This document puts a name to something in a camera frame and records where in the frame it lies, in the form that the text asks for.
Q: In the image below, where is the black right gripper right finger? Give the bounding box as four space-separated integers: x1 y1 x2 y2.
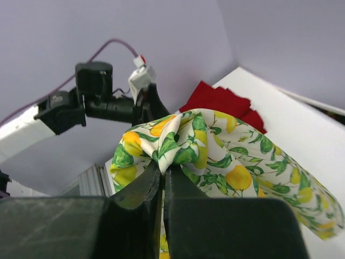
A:
164 166 216 258

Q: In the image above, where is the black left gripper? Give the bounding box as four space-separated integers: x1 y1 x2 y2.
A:
85 83 170 126

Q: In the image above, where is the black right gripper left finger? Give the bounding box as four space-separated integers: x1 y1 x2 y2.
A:
111 161 161 258

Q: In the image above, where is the lemon print skirt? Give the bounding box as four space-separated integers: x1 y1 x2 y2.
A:
109 108 344 258

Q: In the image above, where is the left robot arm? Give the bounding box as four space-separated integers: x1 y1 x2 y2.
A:
1 62 169 162

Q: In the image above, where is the red folded skirt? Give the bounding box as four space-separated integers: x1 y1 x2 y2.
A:
179 81 267 134

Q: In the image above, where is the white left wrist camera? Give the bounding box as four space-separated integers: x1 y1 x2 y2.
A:
128 55 156 104

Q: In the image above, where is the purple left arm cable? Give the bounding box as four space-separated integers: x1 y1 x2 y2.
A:
0 39 140 125

